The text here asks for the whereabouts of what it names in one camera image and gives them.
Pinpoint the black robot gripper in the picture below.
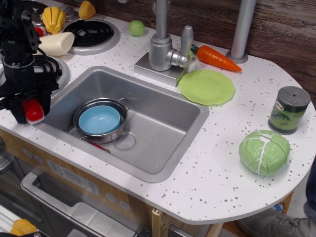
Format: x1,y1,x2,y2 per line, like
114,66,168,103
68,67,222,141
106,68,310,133
0,63,59,124

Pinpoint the red white toy sushi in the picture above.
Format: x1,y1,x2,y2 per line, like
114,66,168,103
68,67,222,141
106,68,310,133
22,98,45,125

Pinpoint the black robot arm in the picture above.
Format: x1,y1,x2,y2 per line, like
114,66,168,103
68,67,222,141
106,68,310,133
0,0,62,124

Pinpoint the light green toy plate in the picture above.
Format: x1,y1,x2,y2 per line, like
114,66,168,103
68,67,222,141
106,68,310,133
178,70,236,106

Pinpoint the front black stove burner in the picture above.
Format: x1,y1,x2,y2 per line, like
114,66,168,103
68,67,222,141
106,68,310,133
0,54,71,94

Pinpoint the black stove burner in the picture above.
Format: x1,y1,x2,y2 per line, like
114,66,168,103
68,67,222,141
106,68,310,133
63,20,120,56
0,54,71,94

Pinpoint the light blue toy bowl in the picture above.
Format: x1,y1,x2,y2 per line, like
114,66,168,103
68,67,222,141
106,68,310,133
79,105,120,135

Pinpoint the red toy ketchup bottle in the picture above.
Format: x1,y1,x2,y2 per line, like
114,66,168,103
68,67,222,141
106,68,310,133
35,27,45,37

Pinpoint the silver metal pot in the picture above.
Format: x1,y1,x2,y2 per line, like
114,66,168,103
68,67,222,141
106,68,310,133
73,98,132,144

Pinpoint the yellow toy bell pepper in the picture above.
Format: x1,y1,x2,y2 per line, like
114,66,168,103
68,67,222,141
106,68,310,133
41,6,66,34

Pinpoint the red toy utensil under pot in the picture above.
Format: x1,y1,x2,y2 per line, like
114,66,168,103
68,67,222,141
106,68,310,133
89,142,111,153

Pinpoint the middle black stove burner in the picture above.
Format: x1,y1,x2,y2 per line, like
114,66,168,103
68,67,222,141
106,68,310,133
63,20,120,56

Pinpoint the silver pot lid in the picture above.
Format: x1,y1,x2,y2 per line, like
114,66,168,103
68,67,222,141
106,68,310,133
25,1,47,26

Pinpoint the yellow toy on floor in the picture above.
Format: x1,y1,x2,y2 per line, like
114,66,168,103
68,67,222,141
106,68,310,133
9,219,37,237

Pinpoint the green toy apple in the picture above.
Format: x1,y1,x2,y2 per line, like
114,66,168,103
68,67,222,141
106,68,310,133
129,20,145,37

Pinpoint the silver toy sink basin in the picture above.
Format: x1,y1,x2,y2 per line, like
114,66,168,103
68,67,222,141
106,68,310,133
36,66,209,183

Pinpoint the silver toy faucet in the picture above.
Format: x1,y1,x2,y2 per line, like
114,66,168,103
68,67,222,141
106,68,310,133
134,0,194,86

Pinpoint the orange toy carrot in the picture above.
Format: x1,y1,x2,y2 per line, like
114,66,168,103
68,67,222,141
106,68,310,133
191,45,242,72

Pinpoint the silver vertical pole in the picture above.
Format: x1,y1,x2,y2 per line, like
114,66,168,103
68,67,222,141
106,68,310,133
226,0,256,64

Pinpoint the green toy cabbage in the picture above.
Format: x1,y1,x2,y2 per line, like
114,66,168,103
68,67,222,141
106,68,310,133
239,130,290,176

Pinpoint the green toy pea can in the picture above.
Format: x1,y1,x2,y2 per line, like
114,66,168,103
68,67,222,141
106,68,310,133
268,86,311,135

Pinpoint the grey shoe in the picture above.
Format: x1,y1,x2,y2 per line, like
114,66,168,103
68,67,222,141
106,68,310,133
236,209,316,237

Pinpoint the silver oven door handle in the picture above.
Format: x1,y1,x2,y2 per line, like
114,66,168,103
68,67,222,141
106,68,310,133
21,172,152,237

